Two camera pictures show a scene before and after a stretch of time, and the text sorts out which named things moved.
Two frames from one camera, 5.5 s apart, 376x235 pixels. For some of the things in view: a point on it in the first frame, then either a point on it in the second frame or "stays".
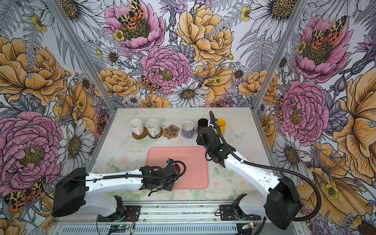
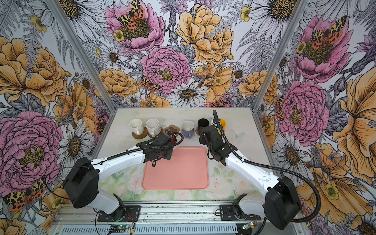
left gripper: [169, 187] -> [167, 156]
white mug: [153, 127] stays
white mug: [136, 127] stays
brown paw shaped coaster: [171, 131] stays
